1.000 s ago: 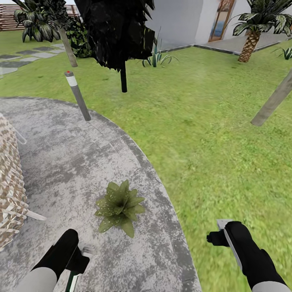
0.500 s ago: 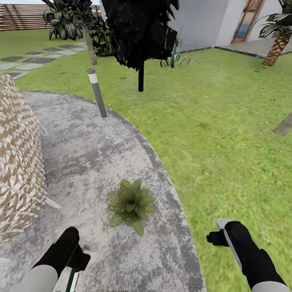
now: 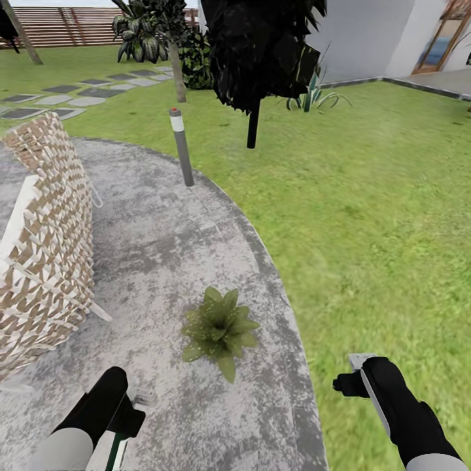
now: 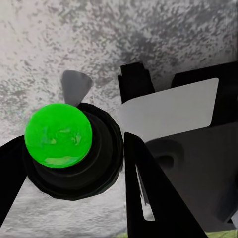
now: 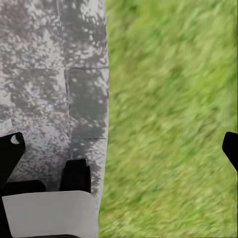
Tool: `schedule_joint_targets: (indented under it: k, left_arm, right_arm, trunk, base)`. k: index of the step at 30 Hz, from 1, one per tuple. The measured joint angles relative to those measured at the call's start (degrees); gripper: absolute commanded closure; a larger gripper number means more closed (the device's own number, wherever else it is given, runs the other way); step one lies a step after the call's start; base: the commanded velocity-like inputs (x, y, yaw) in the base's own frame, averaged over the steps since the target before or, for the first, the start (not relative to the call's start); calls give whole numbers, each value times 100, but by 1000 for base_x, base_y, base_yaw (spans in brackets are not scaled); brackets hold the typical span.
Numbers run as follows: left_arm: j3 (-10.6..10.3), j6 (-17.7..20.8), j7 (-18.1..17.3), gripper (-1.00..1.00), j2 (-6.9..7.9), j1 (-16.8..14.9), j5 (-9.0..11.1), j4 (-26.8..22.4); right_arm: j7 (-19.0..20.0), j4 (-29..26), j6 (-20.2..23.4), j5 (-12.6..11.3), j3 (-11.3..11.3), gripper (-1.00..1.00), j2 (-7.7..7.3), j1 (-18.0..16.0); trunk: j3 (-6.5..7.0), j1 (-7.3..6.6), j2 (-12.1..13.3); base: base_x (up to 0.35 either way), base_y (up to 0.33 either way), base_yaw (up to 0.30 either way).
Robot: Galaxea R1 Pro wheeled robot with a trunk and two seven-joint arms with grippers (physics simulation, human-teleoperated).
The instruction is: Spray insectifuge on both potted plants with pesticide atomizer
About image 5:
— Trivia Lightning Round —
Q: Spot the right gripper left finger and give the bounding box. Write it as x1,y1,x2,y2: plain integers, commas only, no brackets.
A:
0,132,26,191

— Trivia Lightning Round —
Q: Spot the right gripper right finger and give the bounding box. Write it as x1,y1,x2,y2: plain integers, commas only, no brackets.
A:
222,132,238,172

